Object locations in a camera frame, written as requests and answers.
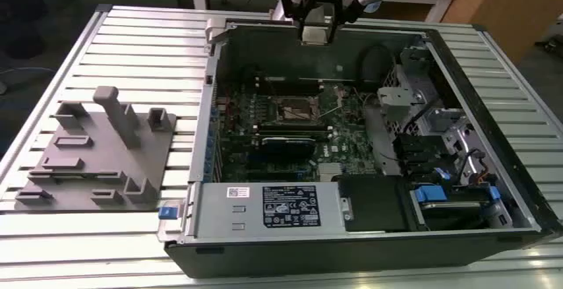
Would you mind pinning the gray parts rack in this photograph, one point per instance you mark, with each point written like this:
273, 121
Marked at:
101, 163

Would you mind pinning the black RAM stick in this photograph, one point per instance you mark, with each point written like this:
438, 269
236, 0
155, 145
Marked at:
289, 126

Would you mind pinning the black office chair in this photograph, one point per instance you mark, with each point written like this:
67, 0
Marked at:
21, 21

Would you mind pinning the gray case latch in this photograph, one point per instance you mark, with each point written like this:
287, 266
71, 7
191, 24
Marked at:
215, 28

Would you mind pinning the black RAM slot bank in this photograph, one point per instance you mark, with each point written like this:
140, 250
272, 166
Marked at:
285, 86

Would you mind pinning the CPU socket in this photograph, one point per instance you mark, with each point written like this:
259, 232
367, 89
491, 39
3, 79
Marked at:
299, 113

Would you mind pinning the blue disk carrier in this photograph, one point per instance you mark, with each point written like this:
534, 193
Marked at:
428, 193

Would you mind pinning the gray plastic baffle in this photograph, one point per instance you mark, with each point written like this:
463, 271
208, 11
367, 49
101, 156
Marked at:
378, 137

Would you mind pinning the wooden cabinet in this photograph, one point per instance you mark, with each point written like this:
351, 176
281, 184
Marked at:
506, 5

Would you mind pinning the gray chair base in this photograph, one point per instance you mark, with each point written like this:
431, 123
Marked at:
554, 38

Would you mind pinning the black expansion slot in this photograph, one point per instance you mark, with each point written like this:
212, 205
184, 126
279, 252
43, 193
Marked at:
272, 176
272, 166

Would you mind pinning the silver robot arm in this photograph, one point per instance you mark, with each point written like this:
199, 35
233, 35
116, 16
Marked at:
277, 16

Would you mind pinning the black rating label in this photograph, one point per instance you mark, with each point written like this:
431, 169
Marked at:
292, 206

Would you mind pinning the hard disk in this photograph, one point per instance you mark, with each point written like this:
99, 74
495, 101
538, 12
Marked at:
448, 214

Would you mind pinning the black PC case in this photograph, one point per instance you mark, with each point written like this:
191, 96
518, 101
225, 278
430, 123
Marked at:
307, 259

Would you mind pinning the blue plastic clip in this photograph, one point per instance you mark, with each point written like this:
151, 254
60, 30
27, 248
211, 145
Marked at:
494, 193

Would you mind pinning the green motherboard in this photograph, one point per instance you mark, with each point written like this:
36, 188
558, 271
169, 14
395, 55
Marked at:
351, 130

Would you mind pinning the silver rear slot panel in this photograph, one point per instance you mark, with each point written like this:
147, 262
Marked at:
200, 137

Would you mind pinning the white barcode sticker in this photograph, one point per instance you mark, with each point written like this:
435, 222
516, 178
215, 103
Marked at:
237, 192

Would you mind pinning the black plastic block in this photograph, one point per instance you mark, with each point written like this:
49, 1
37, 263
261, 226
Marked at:
418, 153

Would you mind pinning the blue power supply latch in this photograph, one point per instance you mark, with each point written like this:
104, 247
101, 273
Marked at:
167, 213

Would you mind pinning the black graphics card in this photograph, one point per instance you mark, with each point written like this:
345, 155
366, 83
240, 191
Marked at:
288, 150

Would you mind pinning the silver chassis bracket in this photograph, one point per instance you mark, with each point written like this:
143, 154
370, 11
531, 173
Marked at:
462, 137

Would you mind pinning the silver power supply unit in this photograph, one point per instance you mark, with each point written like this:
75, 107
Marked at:
220, 213

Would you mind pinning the silver CPU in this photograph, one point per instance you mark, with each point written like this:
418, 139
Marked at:
313, 35

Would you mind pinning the silver chipset heat sink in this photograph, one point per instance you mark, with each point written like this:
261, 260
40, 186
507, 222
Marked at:
329, 172

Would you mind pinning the perforated metal drive cage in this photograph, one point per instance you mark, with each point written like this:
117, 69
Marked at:
395, 96

